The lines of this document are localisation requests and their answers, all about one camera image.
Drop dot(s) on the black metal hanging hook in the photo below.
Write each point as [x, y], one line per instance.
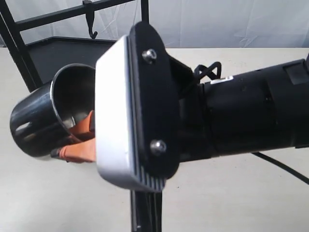
[90, 17]

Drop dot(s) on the black stand post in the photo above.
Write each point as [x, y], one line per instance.
[146, 211]

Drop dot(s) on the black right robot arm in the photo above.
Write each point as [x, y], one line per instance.
[259, 110]

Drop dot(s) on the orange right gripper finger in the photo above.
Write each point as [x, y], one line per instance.
[81, 152]
[85, 129]

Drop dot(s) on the black two-tier shelf rack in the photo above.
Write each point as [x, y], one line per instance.
[10, 32]

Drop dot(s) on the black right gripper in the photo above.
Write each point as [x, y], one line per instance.
[194, 136]

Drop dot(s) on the white backdrop curtain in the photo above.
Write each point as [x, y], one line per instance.
[182, 23]

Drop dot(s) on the stainless steel mug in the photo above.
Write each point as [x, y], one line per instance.
[44, 119]

